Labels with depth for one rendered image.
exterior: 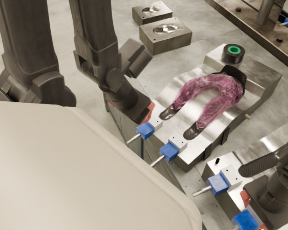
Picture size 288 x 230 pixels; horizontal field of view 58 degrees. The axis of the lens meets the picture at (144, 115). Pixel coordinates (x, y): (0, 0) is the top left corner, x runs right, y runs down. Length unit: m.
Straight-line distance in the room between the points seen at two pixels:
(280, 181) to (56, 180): 0.43
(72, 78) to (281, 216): 2.03
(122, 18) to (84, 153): 1.30
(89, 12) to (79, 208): 0.30
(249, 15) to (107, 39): 1.28
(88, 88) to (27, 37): 1.90
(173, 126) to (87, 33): 0.52
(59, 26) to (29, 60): 2.73
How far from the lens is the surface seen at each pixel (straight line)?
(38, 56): 0.38
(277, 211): 0.61
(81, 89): 2.25
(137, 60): 0.55
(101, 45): 0.44
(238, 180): 0.73
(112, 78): 0.48
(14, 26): 0.36
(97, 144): 0.24
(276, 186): 0.55
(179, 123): 0.87
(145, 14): 1.39
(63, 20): 3.18
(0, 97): 0.44
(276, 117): 1.07
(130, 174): 0.22
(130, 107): 0.62
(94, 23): 0.42
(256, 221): 0.71
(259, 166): 0.81
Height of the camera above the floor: 1.53
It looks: 50 degrees down
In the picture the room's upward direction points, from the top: straight up
